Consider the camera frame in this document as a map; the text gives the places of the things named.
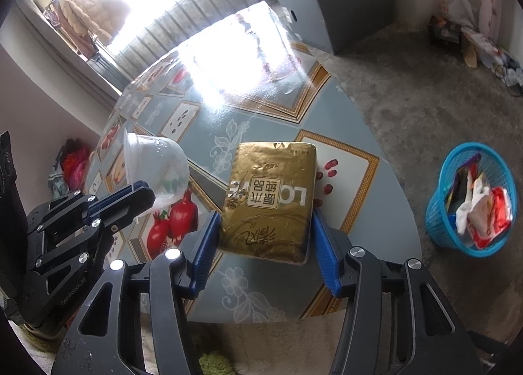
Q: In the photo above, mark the clear plastic cup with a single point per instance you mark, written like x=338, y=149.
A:
x=155, y=162

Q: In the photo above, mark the metal window railing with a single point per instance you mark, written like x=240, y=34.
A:
x=163, y=32

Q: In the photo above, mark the blue plastic mesh basket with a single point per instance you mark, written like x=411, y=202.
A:
x=439, y=220

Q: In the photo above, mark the green fluffy slipper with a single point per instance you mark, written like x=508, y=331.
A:
x=214, y=362

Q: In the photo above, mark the fruit print round table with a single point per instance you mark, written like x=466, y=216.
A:
x=269, y=285

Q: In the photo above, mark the purple yellow snack bag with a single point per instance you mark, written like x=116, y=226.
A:
x=461, y=179

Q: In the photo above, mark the dark printed box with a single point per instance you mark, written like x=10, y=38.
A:
x=444, y=30

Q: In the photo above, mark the beige puffer jacket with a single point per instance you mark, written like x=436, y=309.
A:
x=94, y=11

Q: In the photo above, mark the flat cardboard pieces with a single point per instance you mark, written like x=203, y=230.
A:
x=482, y=48

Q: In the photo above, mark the gold tissue pack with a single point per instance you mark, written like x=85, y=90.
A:
x=265, y=203

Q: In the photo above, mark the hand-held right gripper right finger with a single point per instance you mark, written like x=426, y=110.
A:
x=327, y=252

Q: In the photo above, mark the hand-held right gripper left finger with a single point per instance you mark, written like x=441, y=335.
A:
x=204, y=252

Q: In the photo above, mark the teal patterned cloth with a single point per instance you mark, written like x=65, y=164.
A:
x=56, y=185

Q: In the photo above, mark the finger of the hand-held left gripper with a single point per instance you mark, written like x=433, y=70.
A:
x=118, y=195
x=130, y=209

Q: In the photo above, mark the white red print plastic bag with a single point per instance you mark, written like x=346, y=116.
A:
x=459, y=7

